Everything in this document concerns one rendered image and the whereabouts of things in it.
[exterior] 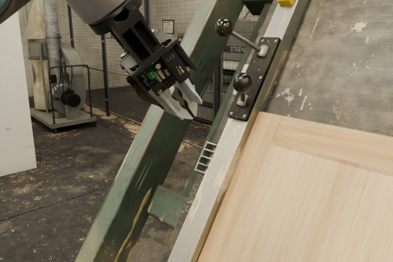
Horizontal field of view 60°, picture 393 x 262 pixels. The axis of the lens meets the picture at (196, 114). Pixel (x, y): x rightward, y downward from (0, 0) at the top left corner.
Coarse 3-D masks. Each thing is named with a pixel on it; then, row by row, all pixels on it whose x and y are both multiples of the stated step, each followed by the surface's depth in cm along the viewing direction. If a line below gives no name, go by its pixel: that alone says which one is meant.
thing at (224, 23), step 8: (216, 24) 70; (224, 24) 69; (232, 24) 70; (216, 32) 71; (224, 32) 70; (232, 32) 71; (240, 40) 72; (248, 40) 72; (256, 48) 73; (264, 48) 73; (264, 56) 73
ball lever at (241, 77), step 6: (234, 78) 61; (240, 78) 60; (246, 78) 60; (234, 84) 61; (240, 84) 60; (246, 84) 60; (252, 84) 61; (240, 90) 61; (246, 90) 61; (240, 96) 68; (246, 96) 71; (240, 102) 71; (246, 102) 71
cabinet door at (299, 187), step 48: (288, 144) 65; (336, 144) 60; (384, 144) 55; (240, 192) 66; (288, 192) 61; (336, 192) 56; (384, 192) 52; (240, 240) 62; (288, 240) 58; (336, 240) 53; (384, 240) 50
